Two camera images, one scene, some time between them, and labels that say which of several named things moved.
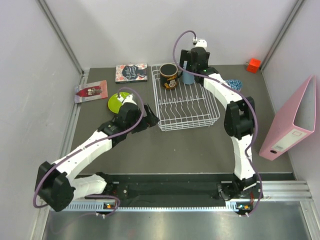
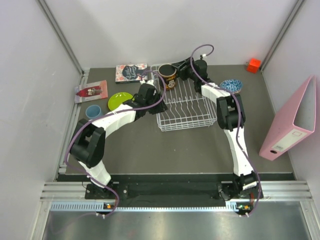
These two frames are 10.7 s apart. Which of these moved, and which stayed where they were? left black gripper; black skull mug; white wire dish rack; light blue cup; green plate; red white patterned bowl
Moved: left black gripper; light blue cup
Stayed: green plate; white wire dish rack; black skull mug; red white patterned bowl
